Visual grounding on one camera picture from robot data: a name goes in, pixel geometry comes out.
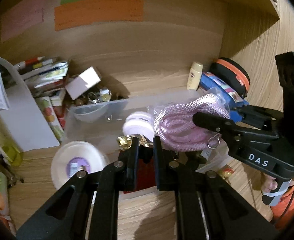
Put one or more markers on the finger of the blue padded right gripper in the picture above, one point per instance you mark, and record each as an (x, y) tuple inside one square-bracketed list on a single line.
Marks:
[(258, 117)]

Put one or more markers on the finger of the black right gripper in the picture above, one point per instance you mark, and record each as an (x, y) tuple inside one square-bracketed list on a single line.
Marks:
[(228, 128)]

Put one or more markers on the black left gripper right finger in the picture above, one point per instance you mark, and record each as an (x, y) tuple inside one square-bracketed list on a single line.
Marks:
[(207, 207)]

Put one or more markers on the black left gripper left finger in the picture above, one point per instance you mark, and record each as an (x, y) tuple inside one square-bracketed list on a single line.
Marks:
[(86, 206)]

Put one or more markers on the golden gourd charm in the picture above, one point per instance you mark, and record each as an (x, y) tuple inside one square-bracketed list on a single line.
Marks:
[(226, 172)]

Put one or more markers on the red pouch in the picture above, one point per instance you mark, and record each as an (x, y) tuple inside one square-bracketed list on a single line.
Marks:
[(145, 170)]

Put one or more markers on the pink round mini fan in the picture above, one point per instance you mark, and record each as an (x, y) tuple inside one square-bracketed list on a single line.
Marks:
[(139, 123)]

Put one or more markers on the person right hand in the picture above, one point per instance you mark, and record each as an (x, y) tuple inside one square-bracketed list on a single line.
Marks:
[(268, 183)]

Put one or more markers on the blue patchwork pencil case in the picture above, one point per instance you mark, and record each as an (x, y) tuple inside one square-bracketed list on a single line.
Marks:
[(211, 83)]

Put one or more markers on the black orange zip case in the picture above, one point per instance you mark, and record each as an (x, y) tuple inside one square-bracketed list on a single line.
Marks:
[(232, 74)]

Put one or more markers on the cream lotion bottle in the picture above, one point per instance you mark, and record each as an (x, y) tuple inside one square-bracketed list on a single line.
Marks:
[(195, 75)]

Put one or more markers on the orange green lotion tube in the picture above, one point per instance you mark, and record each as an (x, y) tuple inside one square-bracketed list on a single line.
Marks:
[(4, 205)]

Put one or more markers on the white folded paper stand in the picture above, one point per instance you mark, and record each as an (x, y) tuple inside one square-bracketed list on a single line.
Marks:
[(21, 122)]

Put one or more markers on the white bowl of trinkets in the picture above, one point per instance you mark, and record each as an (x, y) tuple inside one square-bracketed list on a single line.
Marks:
[(89, 113)]

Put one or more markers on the fruit pattern box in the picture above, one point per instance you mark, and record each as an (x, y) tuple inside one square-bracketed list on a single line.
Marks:
[(48, 112)]

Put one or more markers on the yellow green spray bottle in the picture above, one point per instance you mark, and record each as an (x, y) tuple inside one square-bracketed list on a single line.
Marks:
[(9, 151)]

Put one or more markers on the small white cardboard box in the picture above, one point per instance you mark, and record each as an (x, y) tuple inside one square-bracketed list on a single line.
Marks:
[(83, 82)]

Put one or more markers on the orange sticky note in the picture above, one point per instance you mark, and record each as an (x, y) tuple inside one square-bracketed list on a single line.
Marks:
[(87, 12)]

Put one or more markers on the stack of books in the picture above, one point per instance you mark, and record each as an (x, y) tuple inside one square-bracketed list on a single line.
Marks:
[(43, 75)]

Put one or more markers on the pink sticky note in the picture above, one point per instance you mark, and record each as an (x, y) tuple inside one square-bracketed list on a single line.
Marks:
[(22, 16)]

